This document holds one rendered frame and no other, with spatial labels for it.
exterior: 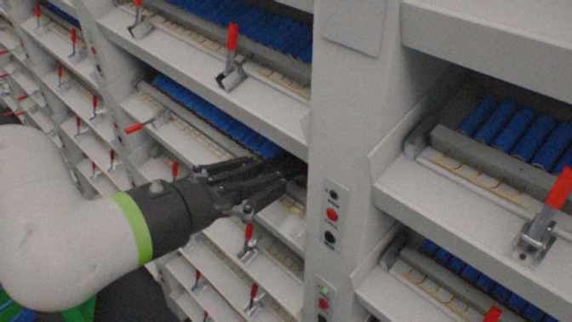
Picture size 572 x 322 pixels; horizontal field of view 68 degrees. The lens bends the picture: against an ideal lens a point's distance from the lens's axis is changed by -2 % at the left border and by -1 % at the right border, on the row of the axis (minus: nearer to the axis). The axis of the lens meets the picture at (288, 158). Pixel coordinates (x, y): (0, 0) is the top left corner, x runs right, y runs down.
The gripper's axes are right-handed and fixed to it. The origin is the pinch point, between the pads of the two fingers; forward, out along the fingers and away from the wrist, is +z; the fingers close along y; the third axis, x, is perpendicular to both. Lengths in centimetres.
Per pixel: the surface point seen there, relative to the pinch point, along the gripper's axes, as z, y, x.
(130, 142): -2, 51, 20
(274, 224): -3.7, -2.7, 8.4
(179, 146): -3.2, 26.0, 8.2
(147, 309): 7, 64, 102
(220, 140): 0.0, 16.9, 3.5
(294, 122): -6.1, -5.6, -11.9
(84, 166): 9, 116, 66
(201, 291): 9, 33, 66
